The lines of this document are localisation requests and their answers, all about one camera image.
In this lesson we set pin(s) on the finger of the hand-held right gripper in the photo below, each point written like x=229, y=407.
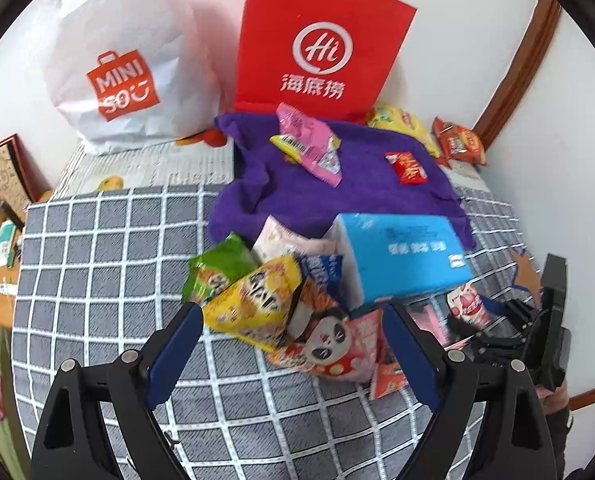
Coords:
x=522, y=312
x=487, y=340

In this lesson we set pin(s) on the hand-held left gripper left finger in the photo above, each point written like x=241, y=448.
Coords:
x=172, y=355

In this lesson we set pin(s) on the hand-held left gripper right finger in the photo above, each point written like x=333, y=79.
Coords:
x=412, y=355

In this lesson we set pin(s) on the white strawberry snack packet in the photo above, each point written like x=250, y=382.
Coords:
x=470, y=305

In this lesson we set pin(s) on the green snack packet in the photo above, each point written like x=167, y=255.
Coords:
x=217, y=270

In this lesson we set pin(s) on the pale pink peach packet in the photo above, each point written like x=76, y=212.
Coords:
x=287, y=237

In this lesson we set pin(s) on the person's right hand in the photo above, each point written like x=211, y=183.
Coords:
x=556, y=396

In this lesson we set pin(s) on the small red snack packet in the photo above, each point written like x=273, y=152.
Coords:
x=390, y=382

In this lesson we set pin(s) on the flat pink snack packet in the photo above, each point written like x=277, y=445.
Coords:
x=430, y=322

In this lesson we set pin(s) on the pink zigzag-edged snack packet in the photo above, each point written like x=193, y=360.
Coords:
x=370, y=335

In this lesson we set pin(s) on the orange panda snack packet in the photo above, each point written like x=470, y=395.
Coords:
x=322, y=340

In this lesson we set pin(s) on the blue tissue box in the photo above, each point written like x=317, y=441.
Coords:
x=402, y=255

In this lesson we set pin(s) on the large yellow snack packet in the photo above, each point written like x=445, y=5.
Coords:
x=257, y=300

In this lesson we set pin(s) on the grey checkered blanket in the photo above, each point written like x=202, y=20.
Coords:
x=107, y=270

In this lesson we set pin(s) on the blue and white snack packet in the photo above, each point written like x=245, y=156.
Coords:
x=322, y=272

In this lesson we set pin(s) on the purple towel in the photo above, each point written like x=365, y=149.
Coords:
x=367, y=190

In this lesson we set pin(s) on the orange-red chips bag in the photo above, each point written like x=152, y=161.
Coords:
x=460, y=142

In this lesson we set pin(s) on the small red candy packet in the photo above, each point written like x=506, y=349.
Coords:
x=407, y=169

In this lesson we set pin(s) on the white printed bed sheet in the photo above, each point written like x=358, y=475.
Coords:
x=177, y=170

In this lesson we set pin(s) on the green and white carton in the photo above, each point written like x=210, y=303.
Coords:
x=3, y=242

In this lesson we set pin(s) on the yellow chips bag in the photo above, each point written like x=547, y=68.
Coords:
x=402, y=122

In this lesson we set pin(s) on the small yellow snack packet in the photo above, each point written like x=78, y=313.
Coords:
x=292, y=146

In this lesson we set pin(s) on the brown patterned box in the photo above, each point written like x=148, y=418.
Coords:
x=10, y=170

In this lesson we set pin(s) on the white plastic shopping bag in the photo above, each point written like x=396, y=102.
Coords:
x=127, y=50

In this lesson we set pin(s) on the red paper bag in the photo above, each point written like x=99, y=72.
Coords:
x=322, y=50

